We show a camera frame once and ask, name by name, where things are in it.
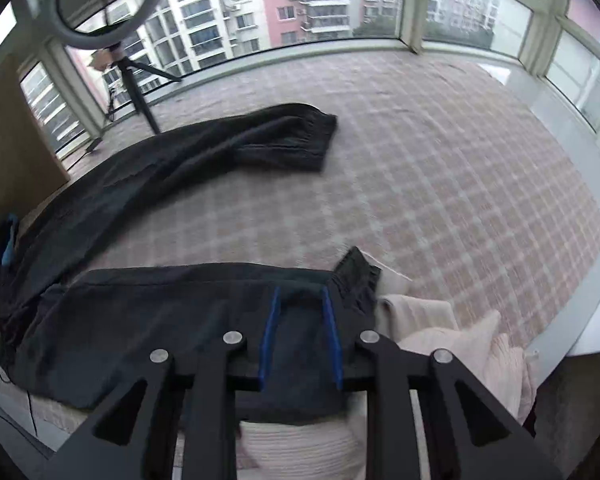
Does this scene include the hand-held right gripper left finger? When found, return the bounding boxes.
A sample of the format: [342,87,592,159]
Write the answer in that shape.
[40,286,283,480]

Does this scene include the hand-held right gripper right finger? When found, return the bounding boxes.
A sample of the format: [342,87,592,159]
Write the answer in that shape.
[320,285,564,480]

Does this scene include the black pants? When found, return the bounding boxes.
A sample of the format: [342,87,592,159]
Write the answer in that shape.
[0,102,383,423]

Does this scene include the beige knitted cloth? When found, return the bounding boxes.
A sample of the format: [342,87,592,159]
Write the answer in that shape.
[235,275,538,471]

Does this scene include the pink plaid bedsheet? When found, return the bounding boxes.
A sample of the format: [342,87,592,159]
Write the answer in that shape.
[0,52,600,461]

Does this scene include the black tripod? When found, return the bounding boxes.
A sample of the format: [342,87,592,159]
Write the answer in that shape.
[85,45,183,153]

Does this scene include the white ring light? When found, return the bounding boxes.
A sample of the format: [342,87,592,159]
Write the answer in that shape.
[46,0,174,51]

